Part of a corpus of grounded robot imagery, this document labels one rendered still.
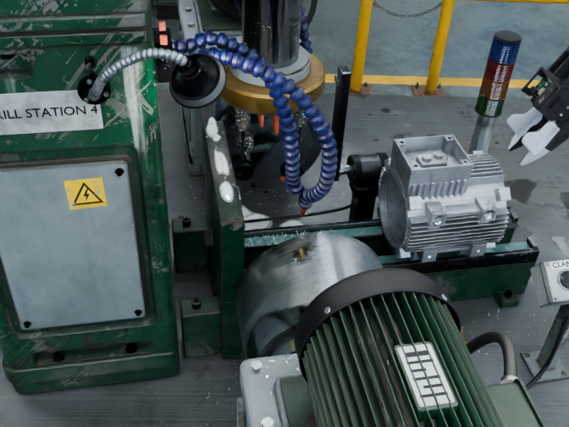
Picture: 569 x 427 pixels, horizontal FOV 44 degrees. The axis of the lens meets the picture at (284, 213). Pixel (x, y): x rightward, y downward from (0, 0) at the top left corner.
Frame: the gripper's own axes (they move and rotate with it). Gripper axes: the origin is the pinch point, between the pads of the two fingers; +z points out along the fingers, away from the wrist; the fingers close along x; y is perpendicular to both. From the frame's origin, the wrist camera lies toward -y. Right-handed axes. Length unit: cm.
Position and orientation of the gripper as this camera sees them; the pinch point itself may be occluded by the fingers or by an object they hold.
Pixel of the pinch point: (522, 153)
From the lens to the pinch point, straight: 133.5
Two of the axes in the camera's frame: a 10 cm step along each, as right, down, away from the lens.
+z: -5.3, 7.0, 4.7
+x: 1.8, 6.4, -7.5
